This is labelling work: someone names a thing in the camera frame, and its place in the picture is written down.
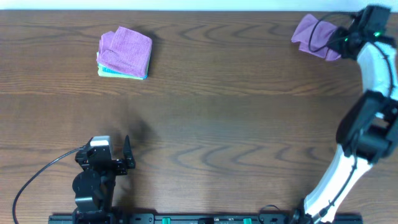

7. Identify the purple cloth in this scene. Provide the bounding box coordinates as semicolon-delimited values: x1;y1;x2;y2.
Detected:
291;14;341;61
96;27;152;75

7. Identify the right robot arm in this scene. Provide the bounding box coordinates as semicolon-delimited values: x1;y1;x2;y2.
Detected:
286;27;397;223

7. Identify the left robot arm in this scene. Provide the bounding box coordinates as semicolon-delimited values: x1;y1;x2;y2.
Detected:
72;145;128;221

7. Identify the folded light green cloth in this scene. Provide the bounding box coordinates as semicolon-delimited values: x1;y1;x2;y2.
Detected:
97;52;150;80

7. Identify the folded blue cloth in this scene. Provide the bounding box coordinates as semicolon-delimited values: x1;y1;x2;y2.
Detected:
98;63;147;80

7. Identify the folded purple cloth on stack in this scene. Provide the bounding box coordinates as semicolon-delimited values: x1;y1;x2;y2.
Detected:
96;27;152;75

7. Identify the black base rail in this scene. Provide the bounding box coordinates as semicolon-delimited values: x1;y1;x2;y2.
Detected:
48;213;364;224

